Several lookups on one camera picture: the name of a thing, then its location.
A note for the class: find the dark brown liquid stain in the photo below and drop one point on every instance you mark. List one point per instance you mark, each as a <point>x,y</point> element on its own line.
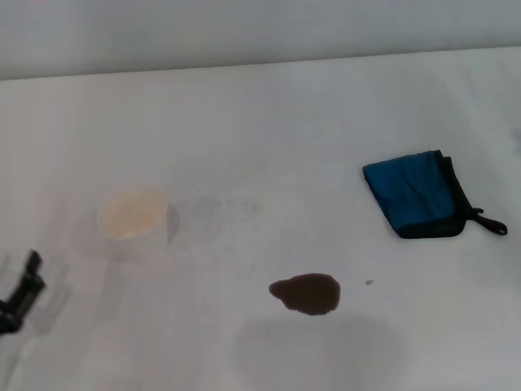
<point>309,294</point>

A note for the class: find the blue rag with black edging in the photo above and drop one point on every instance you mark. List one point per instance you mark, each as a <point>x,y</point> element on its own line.
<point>411,191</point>

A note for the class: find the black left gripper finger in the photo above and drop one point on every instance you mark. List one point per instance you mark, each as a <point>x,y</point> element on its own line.
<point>28,289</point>

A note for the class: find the white paper cup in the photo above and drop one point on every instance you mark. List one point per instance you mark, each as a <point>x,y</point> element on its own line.
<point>134,220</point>

